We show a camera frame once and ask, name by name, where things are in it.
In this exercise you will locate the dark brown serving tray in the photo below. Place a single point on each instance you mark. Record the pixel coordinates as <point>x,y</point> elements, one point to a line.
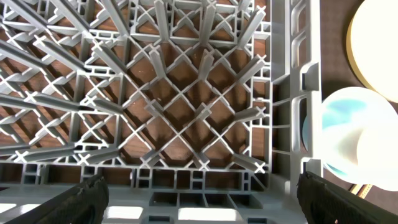
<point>335,16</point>

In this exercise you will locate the grey plastic dishwasher rack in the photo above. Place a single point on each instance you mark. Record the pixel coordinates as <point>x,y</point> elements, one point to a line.
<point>191,111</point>

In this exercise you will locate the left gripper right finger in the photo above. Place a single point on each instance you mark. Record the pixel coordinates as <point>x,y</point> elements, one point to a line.
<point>324,202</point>

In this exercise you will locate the lower wooden chopstick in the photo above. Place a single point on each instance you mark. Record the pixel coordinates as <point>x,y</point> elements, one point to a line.
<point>364,190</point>

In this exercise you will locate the wooden chopstick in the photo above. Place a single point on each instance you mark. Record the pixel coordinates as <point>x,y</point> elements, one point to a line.
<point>364,190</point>
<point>356,188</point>

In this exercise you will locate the white plastic cup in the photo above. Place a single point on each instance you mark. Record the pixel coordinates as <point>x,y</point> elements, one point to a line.
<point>363,154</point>

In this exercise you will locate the upper wooden chopstick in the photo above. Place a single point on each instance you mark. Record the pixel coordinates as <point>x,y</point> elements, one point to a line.
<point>356,188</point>

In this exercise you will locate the light blue bowl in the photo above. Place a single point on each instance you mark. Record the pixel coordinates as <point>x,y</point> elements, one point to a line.
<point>355,106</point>

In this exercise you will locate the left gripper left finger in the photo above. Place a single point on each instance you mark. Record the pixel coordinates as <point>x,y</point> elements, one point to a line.
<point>86,202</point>

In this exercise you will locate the yellow plastic plate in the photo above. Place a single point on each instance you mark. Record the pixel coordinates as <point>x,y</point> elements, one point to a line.
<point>371,46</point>

